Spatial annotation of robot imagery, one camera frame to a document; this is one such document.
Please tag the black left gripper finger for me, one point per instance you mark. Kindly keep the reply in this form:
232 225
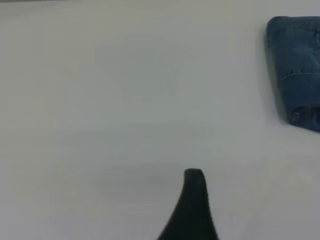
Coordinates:
191 212

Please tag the blue denim pants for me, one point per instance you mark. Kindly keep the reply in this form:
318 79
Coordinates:
297 62

